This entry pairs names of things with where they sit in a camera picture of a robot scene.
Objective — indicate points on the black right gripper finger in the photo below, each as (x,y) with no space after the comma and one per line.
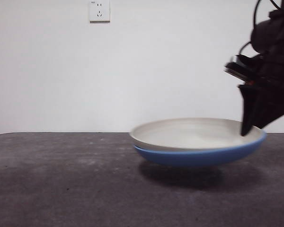
(248,106)
(274,106)

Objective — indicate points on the white round plate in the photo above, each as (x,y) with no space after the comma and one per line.
(187,134)

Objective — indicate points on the blue round plate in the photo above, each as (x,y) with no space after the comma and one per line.
(191,157)

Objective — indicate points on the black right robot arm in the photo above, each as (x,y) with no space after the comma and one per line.
(274,35)

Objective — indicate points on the white wall socket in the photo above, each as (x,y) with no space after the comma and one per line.
(99,11)

